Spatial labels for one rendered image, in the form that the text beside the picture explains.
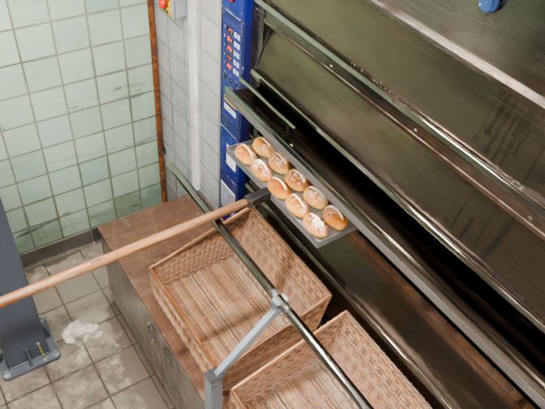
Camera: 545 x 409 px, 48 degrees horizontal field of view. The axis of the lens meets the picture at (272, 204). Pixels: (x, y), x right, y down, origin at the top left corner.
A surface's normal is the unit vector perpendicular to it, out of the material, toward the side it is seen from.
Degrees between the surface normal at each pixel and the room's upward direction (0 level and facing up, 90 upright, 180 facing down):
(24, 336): 90
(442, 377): 70
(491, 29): 90
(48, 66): 90
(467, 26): 90
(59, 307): 0
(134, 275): 0
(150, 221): 0
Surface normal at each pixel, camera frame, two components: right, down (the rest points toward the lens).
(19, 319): 0.54, 0.60
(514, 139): -0.76, 0.07
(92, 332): 0.07, -0.73
